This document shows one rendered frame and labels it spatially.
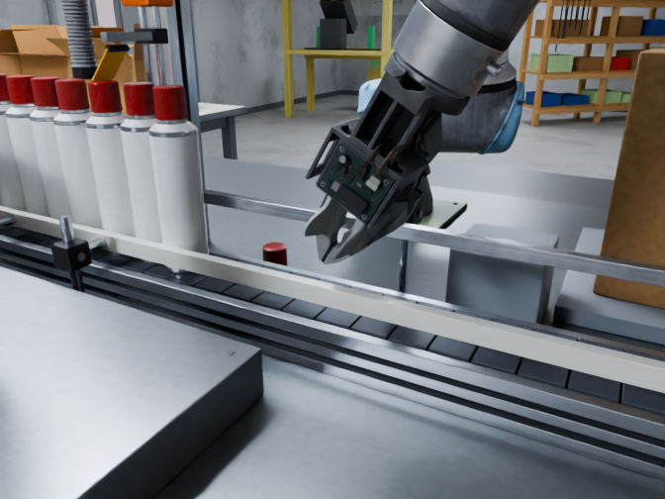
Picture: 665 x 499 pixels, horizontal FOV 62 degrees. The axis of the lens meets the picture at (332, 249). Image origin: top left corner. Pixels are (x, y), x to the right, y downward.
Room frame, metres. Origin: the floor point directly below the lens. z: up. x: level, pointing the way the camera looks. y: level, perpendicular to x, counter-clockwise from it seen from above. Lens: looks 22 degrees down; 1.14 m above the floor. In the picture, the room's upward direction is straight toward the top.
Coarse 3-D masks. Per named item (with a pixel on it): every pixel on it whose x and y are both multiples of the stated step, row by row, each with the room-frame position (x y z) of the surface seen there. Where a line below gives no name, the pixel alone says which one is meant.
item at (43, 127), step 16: (32, 80) 0.69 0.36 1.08; (48, 80) 0.69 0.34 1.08; (48, 96) 0.69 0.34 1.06; (48, 112) 0.69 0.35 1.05; (32, 128) 0.69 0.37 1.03; (48, 128) 0.68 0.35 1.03; (48, 144) 0.68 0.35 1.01; (48, 160) 0.68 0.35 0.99; (48, 176) 0.68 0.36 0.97; (48, 192) 0.68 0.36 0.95; (64, 192) 0.68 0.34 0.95; (48, 208) 0.69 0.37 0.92; (64, 208) 0.68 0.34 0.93
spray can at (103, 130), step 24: (96, 96) 0.64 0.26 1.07; (120, 96) 0.66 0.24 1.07; (96, 120) 0.63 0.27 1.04; (120, 120) 0.64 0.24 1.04; (96, 144) 0.63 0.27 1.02; (120, 144) 0.63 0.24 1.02; (96, 168) 0.63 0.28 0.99; (120, 168) 0.63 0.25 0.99; (120, 192) 0.63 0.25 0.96; (120, 216) 0.63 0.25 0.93
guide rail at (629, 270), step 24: (216, 192) 0.63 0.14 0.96; (288, 216) 0.57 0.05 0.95; (312, 216) 0.56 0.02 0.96; (408, 240) 0.51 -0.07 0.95; (432, 240) 0.49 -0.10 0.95; (456, 240) 0.48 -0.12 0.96; (480, 240) 0.47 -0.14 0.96; (504, 240) 0.47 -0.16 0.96; (552, 264) 0.44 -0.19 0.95; (576, 264) 0.43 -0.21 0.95; (600, 264) 0.42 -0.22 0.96; (624, 264) 0.42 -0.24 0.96; (648, 264) 0.41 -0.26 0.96
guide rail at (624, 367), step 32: (32, 224) 0.68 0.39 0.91; (160, 256) 0.57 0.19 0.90; (192, 256) 0.55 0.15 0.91; (288, 288) 0.49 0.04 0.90; (320, 288) 0.47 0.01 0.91; (384, 320) 0.44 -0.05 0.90; (416, 320) 0.42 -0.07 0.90; (448, 320) 0.41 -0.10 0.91; (480, 320) 0.41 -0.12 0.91; (512, 352) 0.38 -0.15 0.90; (544, 352) 0.37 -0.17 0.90; (576, 352) 0.36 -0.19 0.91; (608, 352) 0.36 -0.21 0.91; (640, 384) 0.34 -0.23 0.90
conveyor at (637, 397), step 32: (96, 256) 0.63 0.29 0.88; (128, 256) 0.63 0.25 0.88; (224, 256) 0.63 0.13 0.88; (224, 288) 0.54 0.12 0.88; (256, 288) 0.54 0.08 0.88; (352, 288) 0.54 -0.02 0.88; (320, 320) 0.47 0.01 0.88; (352, 320) 0.47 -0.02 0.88; (448, 352) 0.41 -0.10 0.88; (480, 352) 0.41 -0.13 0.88; (640, 352) 0.41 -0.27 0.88; (576, 384) 0.37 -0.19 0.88; (608, 384) 0.37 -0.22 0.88
